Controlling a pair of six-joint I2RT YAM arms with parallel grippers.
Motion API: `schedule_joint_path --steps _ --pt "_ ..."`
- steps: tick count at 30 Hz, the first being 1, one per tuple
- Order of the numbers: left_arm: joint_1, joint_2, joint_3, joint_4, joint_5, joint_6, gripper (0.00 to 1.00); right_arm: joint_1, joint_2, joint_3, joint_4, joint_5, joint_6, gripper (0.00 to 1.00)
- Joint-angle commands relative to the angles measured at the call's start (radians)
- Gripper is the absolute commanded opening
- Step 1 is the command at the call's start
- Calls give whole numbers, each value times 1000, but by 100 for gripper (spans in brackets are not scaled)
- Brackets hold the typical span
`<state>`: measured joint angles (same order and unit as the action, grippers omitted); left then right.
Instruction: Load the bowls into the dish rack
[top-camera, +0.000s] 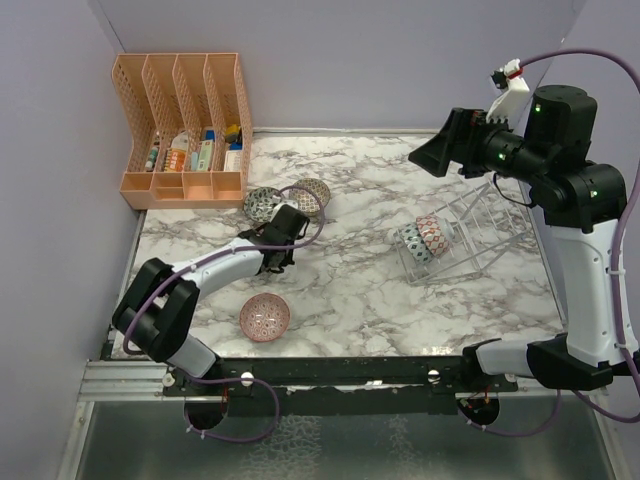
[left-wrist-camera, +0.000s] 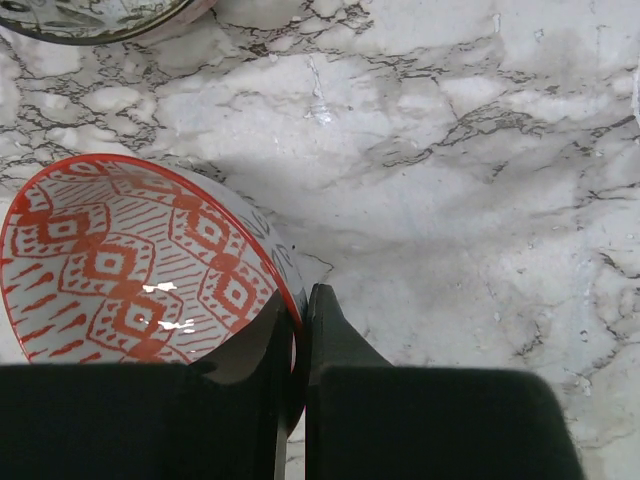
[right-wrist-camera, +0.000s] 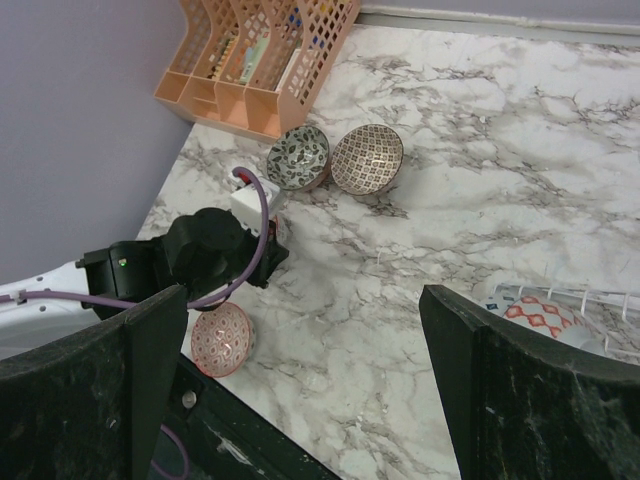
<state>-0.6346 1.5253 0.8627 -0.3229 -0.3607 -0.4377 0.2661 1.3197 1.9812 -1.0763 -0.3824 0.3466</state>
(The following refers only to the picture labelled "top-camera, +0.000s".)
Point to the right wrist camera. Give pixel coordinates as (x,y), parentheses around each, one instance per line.
(513,88)

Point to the red circle pattern bowl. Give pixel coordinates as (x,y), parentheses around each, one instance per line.
(264,317)

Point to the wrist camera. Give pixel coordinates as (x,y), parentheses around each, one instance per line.
(513,88)
(280,202)

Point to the red geometric pattern bowl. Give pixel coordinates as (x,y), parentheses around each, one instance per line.
(437,234)

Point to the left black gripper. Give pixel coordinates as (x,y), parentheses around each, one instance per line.
(289,260)

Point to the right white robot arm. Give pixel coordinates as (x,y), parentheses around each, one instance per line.
(583,203)

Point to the orange plastic desk organizer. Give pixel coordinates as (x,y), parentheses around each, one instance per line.
(191,128)

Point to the white wire dish rack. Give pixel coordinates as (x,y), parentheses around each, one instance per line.
(486,226)

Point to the brown tile pattern bowl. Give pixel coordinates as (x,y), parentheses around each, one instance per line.
(308,194)

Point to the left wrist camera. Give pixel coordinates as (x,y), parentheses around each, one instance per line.
(280,202)

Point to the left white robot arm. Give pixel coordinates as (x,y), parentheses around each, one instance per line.
(158,307)

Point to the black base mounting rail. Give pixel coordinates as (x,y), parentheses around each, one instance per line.
(258,387)

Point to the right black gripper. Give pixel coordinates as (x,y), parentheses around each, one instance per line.
(459,140)

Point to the blue floral pattern bowl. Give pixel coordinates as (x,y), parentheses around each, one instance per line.
(414,243)

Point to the green leaf pattern bowl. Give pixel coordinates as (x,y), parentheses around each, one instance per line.
(260,203)

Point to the items in organizer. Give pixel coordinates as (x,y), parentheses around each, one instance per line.
(202,157)

